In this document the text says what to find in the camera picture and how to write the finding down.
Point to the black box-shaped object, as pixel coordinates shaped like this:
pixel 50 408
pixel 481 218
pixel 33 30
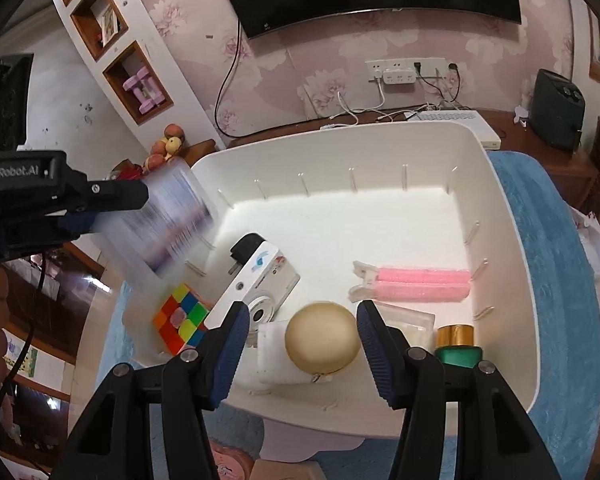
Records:
pixel 10 100

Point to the blue fluffy blanket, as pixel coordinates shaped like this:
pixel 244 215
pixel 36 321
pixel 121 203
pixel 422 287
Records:
pixel 545 260

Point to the pink hair roller clip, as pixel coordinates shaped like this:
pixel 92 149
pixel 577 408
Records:
pixel 420 282

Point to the multicoloured puzzle cube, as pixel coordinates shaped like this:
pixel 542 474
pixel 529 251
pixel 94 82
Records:
pixel 180 317

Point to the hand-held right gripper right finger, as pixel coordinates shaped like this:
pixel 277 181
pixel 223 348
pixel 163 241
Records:
pixel 375 355

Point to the white flat device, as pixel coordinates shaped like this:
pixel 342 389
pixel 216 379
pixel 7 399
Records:
pixel 455 122

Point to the red ornament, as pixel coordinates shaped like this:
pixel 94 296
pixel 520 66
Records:
pixel 127 172

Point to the black charger plug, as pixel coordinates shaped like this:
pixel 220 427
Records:
pixel 245 250

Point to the white plastic bag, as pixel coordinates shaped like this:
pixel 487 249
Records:
pixel 595 240

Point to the pale curved board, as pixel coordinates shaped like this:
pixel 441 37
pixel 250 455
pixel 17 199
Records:
pixel 310 440

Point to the dark green appliance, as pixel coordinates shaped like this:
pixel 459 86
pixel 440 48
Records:
pixel 557 110

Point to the pink dumbbell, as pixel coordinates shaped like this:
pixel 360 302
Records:
pixel 137 84
pixel 150 101

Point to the clear plastic box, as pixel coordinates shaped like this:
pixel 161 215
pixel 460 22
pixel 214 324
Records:
pixel 170 220

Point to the green bottle with gold cap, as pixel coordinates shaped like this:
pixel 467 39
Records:
pixel 457 347

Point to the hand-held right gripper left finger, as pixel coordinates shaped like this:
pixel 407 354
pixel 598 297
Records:
pixel 230 355

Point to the white plastic bin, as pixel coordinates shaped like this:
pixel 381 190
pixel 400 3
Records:
pixel 380 210

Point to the white wall outlet plate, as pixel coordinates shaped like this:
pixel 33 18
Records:
pixel 405 65

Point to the white power strip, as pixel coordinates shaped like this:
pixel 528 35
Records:
pixel 400 80

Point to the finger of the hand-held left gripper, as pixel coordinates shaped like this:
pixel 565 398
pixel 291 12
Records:
pixel 105 194
pixel 75 222

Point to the beige wooden block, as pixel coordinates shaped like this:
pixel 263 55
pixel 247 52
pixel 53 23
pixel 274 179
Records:
pixel 290 471

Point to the white digital camera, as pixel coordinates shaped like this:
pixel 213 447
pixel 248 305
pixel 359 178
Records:
pixel 260 280

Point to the gold ball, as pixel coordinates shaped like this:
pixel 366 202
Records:
pixel 320 337

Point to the picture card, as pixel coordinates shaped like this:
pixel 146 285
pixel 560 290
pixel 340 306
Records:
pixel 107 22

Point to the white wall shelf unit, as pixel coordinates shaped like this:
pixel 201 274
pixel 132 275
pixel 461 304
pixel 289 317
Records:
pixel 165 60

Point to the small clear plastic case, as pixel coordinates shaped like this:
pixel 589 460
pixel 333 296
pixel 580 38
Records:
pixel 410 322

